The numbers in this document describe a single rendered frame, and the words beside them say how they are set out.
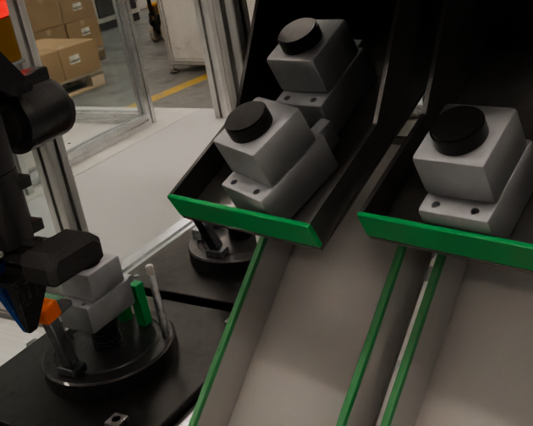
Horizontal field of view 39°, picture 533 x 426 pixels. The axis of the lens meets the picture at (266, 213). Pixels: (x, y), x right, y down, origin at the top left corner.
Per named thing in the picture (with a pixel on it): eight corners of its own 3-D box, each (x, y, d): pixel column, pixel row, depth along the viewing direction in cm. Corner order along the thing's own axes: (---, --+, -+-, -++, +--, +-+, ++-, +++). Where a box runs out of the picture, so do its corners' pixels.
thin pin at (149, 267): (167, 340, 78) (149, 267, 75) (161, 338, 79) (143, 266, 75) (172, 335, 79) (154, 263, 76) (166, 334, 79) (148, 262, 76)
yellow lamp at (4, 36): (-3, 68, 85) (-16, 24, 83) (-31, 68, 87) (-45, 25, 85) (30, 56, 88) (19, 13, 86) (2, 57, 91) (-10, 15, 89)
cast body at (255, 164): (279, 232, 50) (232, 158, 45) (239, 213, 53) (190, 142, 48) (359, 146, 52) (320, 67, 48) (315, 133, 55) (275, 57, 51)
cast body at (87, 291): (94, 335, 75) (75, 272, 72) (63, 328, 77) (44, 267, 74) (148, 292, 81) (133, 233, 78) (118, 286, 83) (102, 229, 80)
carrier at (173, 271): (277, 326, 85) (259, 225, 80) (118, 295, 98) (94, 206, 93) (367, 232, 103) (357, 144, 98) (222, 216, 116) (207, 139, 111)
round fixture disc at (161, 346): (118, 415, 71) (112, 397, 71) (18, 384, 79) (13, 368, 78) (204, 335, 82) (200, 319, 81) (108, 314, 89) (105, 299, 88)
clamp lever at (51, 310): (71, 372, 74) (41, 312, 70) (57, 368, 75) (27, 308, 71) (95, 347, 76) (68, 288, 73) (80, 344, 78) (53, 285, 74)
